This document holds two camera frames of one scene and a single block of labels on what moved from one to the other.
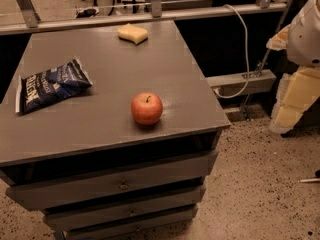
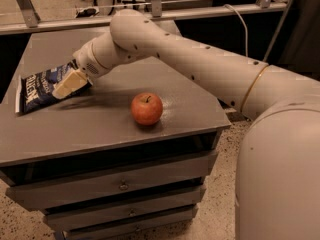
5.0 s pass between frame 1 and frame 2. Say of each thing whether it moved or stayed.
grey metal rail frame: stayed
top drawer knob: stayed
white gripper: moved
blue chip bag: stayed
